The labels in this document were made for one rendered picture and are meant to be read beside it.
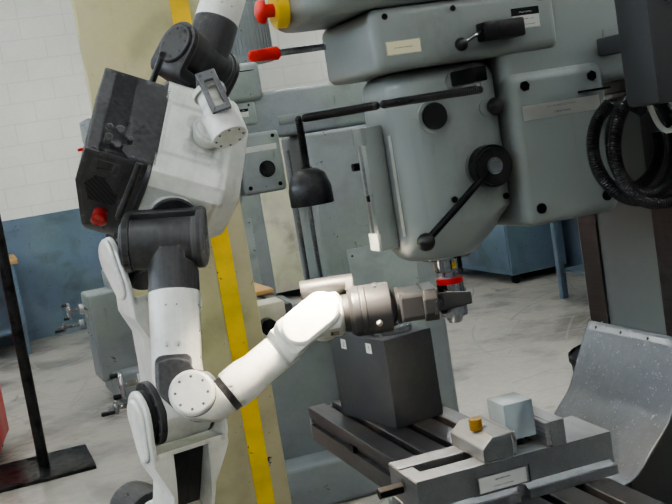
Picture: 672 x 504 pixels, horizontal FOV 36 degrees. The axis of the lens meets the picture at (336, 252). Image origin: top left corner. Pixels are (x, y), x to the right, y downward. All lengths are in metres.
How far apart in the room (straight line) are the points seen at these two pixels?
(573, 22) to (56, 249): 9.14
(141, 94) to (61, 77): 8.75
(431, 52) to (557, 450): 0.67
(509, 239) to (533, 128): 7.35
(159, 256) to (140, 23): 1.71
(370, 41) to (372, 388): 0.82
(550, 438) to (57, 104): 9.30
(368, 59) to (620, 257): 0.66
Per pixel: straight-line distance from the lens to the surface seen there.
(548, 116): 1.79
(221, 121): 1.88
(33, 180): 10.67
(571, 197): 1.82
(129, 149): 1.93
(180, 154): 1.95
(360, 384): 2.24
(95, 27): 3.44
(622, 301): 2.08
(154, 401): 2.28
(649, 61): 1.61
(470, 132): 1.75
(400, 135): 1.72
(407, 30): 1.69
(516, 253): 9.16
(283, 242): 10.23
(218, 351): 3.51
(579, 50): 1.85
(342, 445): 2.26
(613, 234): 2.06
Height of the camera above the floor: 1.55
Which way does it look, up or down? 7 degrees down
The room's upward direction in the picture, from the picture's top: 9 degrees counter-clockwise
